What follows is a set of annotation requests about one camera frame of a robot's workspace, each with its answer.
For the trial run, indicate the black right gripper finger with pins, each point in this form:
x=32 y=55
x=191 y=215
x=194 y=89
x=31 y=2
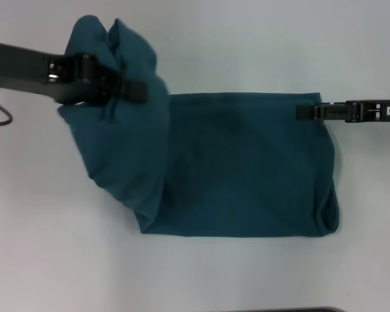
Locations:
x=321 y=113

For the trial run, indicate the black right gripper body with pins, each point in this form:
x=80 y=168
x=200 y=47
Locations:
x=373 y=112

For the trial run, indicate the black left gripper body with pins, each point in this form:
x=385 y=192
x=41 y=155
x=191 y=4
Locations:
x=39 y=74

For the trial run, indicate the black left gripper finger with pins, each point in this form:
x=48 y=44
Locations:
x=126 y=86

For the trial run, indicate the teal t-shirt with beige print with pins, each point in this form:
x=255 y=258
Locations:
x=214 y=156

